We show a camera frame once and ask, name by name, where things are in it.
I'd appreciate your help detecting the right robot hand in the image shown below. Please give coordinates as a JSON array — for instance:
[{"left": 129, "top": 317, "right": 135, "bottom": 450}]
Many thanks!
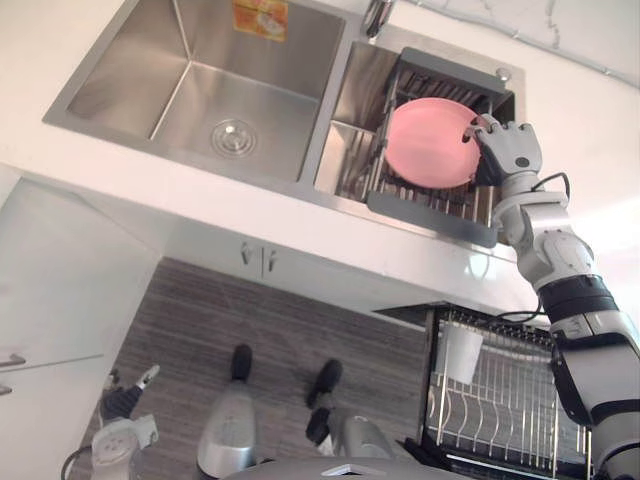
[{"left": 461, "top": 113, "right": 545, "bottom": 187}]

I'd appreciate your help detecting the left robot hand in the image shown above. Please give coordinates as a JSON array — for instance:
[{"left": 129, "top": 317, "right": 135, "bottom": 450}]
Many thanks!
[{"left": 99, "top": 363, "right": 162, "bottom": 426}]

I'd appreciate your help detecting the pink plastic bowl cup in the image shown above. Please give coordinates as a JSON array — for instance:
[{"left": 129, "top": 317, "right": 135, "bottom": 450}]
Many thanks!
[{"left": 384, "top": 97, "right": 484, "bottom": 191}]

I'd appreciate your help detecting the white cabinet door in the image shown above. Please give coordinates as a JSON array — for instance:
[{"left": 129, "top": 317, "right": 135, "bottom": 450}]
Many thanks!
[
  {"left": 260, "top": 243, "right": 501, "bottom": 324},
  {"left": 162, "top": 217, "right": 265, "bottom": 282}
]

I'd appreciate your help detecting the black dishwasher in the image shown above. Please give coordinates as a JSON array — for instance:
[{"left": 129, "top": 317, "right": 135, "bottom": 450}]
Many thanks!
[{"left": 371, "top": 299, "right": 601, "bottom": 480}]

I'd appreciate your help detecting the white cutlery holder cup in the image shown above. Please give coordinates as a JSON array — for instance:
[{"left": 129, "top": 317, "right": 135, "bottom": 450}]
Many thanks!
[{"left": 441, "top": 323, "right": 486, "bottom": 386}]

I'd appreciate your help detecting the round sink drain strainer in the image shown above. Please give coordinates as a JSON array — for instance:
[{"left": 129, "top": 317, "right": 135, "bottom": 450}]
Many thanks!
[{"left": 209, "top": 117, "right": 261, "bottom": 159}]

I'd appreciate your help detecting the stainless steel double sink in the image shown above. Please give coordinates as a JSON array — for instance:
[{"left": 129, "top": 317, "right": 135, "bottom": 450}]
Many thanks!
[{"left": 42, "top": 0, "right": 527, "bottom": 250}]

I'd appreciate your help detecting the left robot leg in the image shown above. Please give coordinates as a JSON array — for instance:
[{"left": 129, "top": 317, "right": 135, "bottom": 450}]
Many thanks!
[{"left": 196, "top": 343, "right": 260, "bottom": 480}]

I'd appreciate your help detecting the grey dish drying rack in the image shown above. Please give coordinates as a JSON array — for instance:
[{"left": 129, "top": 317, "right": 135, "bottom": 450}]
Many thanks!
[{"left": 365, "top": 46, "right": 517, "bottom": 249}]

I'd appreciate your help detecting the white drawer cabinet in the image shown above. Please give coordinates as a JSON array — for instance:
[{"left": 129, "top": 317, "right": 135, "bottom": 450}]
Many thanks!
[{"left": 0, "top": 175, "right": 177, "bottom": 480}]

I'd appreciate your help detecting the chrome faucet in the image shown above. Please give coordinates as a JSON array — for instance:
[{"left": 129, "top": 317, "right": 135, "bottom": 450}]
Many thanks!
[{"left": 362, "top": 0, "right": 399, "bottom": 39}]

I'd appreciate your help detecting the orange sticker label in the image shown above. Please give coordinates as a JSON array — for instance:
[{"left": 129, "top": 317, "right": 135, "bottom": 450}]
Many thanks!
[{"left": 232, "top": 0, "right": 291, "bottom": 43}]

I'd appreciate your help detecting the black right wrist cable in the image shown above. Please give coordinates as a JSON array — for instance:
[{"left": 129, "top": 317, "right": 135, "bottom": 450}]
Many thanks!
[{"left": 530, "top": 171, "right": 572, "bottom": 195}]

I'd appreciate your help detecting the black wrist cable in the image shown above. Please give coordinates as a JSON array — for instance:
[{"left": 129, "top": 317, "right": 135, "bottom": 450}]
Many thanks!
[
  {"left": 530, "top": 171, "right": 572, "bottom": 195},
  {"left": 60, "top": 446, "right": 97, "bottom": 480}
]

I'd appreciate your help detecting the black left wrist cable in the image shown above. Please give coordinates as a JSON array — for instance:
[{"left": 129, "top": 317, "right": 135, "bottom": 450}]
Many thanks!
[{"left": 60, "top": 446, "right": 97, "bottom": 480}]

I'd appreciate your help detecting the metal wire dishwasher rack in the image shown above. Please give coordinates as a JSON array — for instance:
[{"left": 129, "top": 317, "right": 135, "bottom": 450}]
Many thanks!
[{"left": 424, "top": 307, "right": 596, "bottom": 470}]

